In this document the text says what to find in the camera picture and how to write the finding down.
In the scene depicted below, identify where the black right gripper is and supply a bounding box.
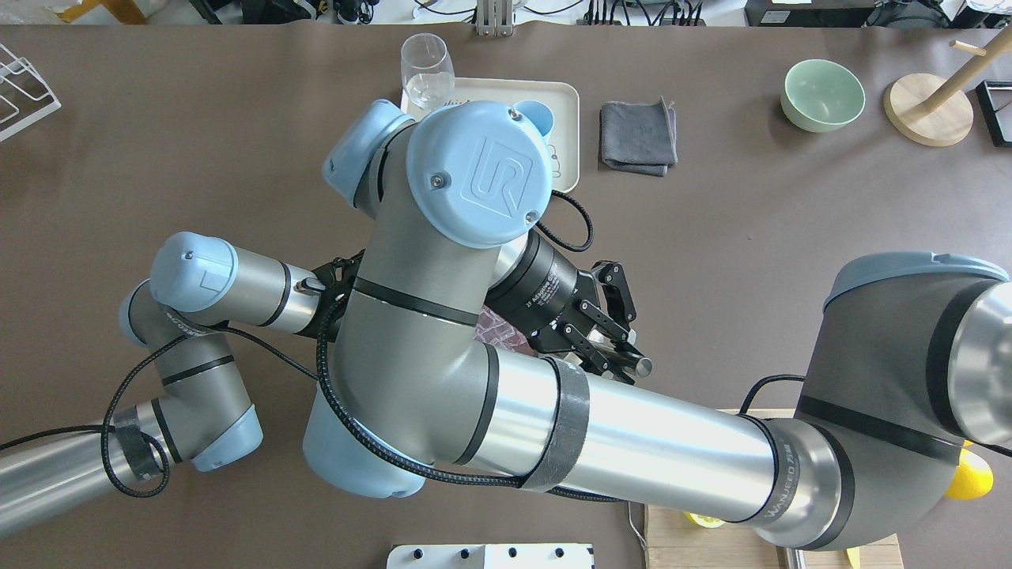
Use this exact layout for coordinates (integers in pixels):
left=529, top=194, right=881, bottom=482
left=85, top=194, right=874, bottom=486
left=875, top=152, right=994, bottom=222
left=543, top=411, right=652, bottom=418
left=485, top=231, right=637, bottom=385

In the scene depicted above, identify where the pink bowl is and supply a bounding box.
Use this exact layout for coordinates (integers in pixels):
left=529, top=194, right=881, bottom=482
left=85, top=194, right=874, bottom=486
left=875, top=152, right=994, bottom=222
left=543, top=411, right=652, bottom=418
left=474, top=306, right=534, bottom=356

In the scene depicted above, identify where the metal ice scoop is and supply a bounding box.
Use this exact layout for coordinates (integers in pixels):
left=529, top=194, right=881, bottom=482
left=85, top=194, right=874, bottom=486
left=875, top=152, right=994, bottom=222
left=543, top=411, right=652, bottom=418
left=589, top=332, right=653, bottom=382

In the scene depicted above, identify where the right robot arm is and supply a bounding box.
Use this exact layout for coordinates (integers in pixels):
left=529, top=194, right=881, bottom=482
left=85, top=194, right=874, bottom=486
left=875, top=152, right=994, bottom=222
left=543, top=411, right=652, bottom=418
left=303, top=100, right=1010, bottom=550

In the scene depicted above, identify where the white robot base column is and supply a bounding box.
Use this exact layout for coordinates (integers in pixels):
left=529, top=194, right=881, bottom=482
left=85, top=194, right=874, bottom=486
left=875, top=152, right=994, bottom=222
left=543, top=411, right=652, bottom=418
left=386, top=543, right=597, bottom=568

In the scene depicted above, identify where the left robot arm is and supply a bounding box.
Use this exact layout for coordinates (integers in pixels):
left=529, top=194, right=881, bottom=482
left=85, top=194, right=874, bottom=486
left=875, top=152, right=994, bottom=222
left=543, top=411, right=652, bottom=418
left=2, top=232, right=357, bottom=537

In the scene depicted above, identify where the light blue cup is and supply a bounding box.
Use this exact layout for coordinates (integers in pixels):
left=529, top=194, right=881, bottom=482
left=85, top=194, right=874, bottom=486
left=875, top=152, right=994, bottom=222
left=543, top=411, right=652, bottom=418
left=513, top=100, right=554, bottom=141

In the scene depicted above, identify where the grey folded cloth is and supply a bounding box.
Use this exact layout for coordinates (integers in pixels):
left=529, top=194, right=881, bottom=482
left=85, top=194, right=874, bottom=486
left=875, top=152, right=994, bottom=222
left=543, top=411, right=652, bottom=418
left=600, top=98, right=678, bottom=177

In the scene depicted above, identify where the halved lemon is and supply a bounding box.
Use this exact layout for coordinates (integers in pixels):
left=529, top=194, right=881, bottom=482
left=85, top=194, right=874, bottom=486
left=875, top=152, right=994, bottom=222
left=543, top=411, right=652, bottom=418
left=683, top=512, right=726, bottom=529

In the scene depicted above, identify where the wooden cutting board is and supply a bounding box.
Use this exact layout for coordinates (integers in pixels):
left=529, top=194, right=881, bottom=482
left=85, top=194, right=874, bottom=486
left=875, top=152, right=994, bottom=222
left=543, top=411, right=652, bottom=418
left=644, top=408, right=904, bottom=568

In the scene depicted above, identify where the beige serving tray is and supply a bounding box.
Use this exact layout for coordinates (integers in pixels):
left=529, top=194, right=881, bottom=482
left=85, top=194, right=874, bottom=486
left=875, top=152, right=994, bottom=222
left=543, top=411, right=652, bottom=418
left=416, top=77, right=580, bottom=192

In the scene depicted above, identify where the green bowl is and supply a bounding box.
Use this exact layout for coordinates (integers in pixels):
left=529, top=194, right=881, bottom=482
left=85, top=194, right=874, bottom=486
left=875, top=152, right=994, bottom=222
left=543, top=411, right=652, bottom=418
left=780, top=60, right=867, bottom=134

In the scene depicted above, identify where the clear wine glass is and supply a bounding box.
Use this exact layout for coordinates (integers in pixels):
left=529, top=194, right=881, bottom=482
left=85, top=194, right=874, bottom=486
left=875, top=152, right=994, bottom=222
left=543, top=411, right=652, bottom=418
left=400, top=32, right=455, bottom=111

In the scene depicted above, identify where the whole yellow lemon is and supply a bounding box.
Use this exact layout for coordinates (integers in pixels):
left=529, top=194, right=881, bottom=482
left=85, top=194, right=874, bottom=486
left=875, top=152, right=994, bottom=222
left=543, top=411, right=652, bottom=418
left=944, top=442, right=995, bottom=501

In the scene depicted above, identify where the wooden mug tree stand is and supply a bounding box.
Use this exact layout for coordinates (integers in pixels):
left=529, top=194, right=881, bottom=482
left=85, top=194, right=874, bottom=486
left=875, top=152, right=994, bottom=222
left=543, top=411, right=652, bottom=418
left=882, top=26, right=1011, bottom=148

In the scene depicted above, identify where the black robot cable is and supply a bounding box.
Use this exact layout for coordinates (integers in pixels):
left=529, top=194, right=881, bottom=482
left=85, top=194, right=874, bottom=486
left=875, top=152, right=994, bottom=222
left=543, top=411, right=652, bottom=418
left=315, top=190, right=625, bottom=503

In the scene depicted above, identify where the black picture frame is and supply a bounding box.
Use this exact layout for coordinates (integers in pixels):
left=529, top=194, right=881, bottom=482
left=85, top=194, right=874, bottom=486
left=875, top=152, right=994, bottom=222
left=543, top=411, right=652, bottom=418
left=975, top=80, right=1011, bottom=148

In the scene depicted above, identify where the white wire cup rack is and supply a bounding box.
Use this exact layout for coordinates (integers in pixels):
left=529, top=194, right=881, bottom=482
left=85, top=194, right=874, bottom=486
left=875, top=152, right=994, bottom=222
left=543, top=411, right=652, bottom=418
left=1, top=44, right=62, bottom=141

